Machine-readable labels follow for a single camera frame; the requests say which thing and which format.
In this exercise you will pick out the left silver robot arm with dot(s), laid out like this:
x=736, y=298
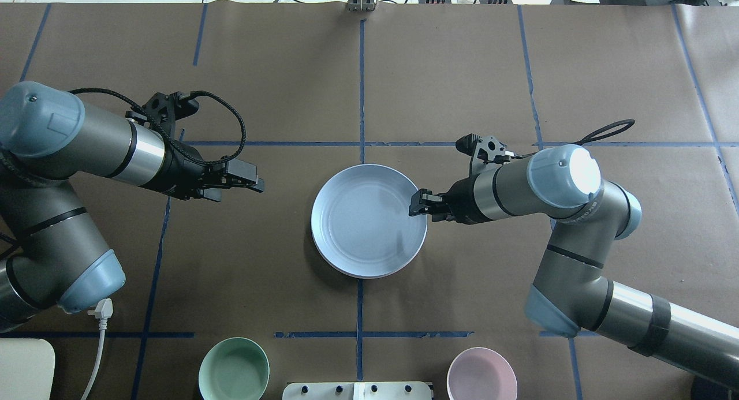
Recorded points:
x=48, y=135

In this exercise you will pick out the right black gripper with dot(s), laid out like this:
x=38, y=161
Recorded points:
x=461, y=202

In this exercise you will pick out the light blue plate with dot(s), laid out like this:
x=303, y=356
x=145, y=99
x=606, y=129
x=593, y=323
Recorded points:
x=360, y=222

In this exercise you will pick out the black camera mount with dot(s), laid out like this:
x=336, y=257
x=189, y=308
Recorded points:
x=163, y=112
x=486, y=153

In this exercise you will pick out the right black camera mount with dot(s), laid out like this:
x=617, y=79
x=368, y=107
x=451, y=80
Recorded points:
x=486, y=153

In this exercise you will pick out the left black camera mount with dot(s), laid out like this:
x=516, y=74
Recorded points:
x=163, y=112

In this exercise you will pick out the green bowl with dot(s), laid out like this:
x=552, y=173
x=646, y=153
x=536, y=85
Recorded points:
x=236, y=368

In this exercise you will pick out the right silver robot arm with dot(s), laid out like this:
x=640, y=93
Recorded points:
x=569, y=292

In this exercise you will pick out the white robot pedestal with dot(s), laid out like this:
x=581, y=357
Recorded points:
x=359, y=390

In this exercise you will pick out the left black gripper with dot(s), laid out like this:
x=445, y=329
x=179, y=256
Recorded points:
x=183, y=175

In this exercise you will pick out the pink bowl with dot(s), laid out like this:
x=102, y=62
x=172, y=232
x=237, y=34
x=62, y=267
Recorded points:
x=481, y=373

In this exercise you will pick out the cream toaster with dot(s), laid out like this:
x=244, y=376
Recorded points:
x=27, y=368

